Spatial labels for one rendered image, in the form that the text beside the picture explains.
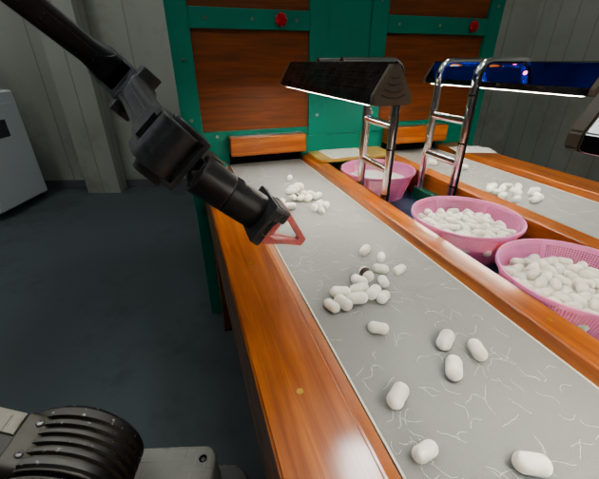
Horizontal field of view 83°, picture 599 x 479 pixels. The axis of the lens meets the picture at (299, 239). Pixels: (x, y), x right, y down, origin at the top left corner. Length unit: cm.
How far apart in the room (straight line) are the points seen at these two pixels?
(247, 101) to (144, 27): 220
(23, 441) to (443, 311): 57
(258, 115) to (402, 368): 112
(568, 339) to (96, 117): 344
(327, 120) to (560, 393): 122
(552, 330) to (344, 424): 35
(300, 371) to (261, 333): 9
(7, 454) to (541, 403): 57
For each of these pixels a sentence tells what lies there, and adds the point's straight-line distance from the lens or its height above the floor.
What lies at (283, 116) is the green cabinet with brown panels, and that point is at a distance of 143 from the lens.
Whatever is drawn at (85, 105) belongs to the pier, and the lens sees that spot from 357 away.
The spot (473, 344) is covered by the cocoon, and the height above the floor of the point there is 76.
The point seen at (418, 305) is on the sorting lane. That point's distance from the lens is 63.
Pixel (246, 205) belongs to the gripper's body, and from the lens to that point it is 49.
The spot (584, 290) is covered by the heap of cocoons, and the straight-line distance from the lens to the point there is 81.
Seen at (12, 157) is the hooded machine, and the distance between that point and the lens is 363.
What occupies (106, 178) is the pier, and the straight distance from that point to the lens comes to 368.
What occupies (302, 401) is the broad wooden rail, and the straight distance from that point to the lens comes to 43.
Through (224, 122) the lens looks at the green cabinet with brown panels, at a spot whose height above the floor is 91.
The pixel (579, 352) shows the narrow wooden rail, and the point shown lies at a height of 77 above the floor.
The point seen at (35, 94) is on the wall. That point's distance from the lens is 396.
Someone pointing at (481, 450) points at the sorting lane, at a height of 74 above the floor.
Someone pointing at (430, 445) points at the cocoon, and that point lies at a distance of 44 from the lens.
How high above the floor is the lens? 111
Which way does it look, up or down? 28 degrees down
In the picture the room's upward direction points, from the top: straight up
